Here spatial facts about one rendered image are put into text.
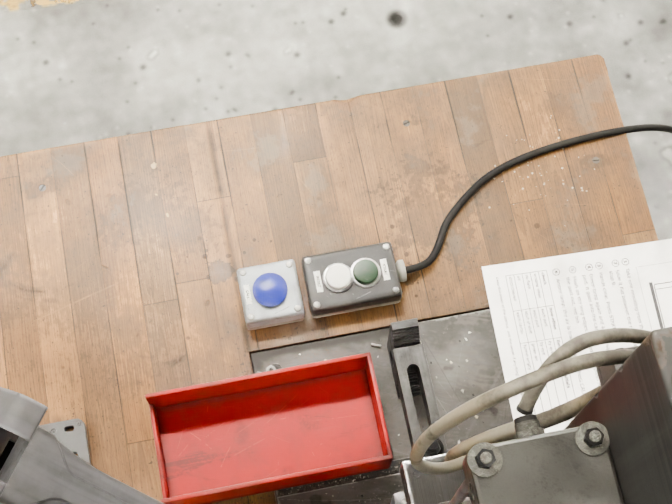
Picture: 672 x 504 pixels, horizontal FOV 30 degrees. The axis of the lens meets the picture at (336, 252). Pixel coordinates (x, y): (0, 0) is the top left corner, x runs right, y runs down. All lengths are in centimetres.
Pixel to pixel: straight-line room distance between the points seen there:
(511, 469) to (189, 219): 78
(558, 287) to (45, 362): 60
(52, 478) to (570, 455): 40
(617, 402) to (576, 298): 72
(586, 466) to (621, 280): 72
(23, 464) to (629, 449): 46
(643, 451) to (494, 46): 195
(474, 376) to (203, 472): 32
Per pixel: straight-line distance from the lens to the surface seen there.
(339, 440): 141
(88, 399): 145
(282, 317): 143
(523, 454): 81
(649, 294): 151
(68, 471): 100
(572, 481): 81
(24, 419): 99
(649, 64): 269
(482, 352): 146
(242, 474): 141
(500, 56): 264
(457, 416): 83
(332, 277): 143
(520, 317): 147
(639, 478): 77
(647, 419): 73
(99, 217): 152
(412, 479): 117
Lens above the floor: 229
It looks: 70 degrees down
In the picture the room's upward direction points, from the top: 2 degrees clockwise
